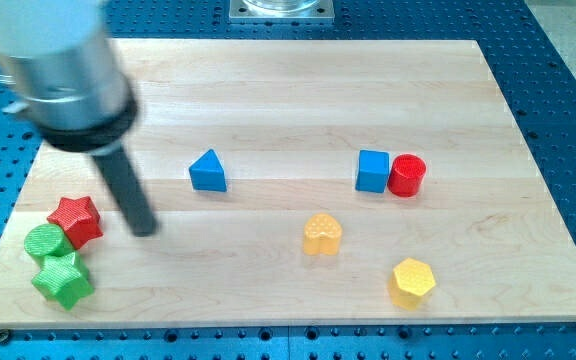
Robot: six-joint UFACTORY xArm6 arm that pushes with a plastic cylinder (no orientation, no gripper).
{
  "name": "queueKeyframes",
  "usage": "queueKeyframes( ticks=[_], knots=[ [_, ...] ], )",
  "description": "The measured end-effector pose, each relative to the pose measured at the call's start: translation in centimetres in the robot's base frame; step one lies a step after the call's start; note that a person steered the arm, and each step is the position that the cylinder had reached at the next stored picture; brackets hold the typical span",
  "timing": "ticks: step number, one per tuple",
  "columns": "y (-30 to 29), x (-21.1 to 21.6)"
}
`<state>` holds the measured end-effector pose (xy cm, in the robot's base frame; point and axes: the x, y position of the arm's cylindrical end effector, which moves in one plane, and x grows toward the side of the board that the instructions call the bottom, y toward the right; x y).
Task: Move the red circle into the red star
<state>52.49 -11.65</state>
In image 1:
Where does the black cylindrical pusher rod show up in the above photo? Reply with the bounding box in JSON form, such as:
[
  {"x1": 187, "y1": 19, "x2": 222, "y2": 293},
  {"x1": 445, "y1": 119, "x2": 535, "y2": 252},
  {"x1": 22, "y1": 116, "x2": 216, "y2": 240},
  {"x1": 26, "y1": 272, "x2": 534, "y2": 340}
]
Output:
[{"x1": 92, "y1": 143, "x2": 158, "y2": 237}]

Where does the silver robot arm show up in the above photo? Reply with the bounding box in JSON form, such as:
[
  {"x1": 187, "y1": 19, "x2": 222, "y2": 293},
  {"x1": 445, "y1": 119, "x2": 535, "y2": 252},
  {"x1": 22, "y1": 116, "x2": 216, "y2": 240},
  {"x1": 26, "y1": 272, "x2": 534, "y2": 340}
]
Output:
[{"x1": 0, "y1": 0, "x2": 158, "y2": 236}]

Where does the red star block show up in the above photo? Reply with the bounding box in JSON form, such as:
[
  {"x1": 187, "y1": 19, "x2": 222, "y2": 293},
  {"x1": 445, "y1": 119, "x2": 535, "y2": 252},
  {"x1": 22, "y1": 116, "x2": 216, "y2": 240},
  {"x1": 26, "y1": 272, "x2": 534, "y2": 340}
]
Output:
[{"x1": 47, "y1": 196, "x2": 103, "y2": 250}]

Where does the green star block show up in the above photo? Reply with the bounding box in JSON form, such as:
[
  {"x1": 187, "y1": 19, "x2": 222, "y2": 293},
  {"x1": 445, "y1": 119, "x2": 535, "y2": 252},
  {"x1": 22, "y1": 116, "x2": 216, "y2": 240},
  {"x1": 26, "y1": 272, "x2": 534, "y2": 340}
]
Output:
[{"x1": 31, "y1": 252, "x2": 94, "y2": 310}]

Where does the blue triangle block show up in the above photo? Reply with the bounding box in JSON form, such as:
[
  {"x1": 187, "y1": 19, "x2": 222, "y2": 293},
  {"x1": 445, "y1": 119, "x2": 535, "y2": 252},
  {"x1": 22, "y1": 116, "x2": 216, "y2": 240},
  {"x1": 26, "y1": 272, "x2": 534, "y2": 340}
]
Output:
[{"x1": 189, "y1": 149, "x2": 227, "y2": 192}]

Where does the green cylinder block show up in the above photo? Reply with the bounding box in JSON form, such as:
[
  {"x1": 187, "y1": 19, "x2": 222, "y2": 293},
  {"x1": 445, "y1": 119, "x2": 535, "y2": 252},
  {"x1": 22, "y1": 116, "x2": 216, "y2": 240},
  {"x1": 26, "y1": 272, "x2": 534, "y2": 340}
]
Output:
[{"x1": 24, "y1": 223, "x2": 74, "y2": 267}]

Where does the light wooden board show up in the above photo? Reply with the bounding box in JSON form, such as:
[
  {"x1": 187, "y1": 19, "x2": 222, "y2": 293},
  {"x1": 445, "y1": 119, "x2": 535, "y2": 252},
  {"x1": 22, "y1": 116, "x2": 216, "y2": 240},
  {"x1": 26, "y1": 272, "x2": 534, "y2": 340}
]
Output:
[{"x1": 0, "y1": 39, "x2": 576, "y2": 329}]

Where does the yellow heart block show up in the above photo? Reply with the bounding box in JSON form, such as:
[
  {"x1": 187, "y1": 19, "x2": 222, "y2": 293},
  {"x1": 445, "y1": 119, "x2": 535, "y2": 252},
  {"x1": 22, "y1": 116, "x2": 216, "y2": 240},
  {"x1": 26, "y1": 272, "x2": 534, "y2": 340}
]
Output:
[{"x1": 302, "y1": 213, "x2": 343, "y2": 255}]

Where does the blue cube block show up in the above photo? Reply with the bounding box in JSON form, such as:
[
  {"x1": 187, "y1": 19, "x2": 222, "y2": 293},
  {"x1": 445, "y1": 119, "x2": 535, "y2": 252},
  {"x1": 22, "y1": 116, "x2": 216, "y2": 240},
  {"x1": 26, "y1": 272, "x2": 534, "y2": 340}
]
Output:
[{"x1": 355, "y1": 149, "x2": 390, "y2": 193}]

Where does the red cylinder block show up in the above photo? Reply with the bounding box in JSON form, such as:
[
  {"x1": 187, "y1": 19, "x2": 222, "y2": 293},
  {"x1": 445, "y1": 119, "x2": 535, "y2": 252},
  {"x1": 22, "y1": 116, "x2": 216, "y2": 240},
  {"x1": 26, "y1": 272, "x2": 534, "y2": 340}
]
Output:
[{"x1": 387, "y1": 154, "x2": 427, "y2": 197}]

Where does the yellow hexagon block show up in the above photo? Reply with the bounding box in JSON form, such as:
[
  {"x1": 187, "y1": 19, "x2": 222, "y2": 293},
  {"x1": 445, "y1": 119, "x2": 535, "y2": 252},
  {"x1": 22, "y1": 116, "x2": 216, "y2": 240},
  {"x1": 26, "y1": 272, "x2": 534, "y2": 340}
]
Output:
[{"x1": 388, "y1": 258, "x2": 436, "y2": 310}]

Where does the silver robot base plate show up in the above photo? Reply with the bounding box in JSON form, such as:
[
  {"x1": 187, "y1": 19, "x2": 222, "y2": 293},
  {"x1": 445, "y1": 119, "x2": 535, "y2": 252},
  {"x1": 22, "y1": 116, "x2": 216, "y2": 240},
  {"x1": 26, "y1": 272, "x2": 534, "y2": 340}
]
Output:
[{"x1": 228, "y1": 0, "x2": 335, "y2": 24}]

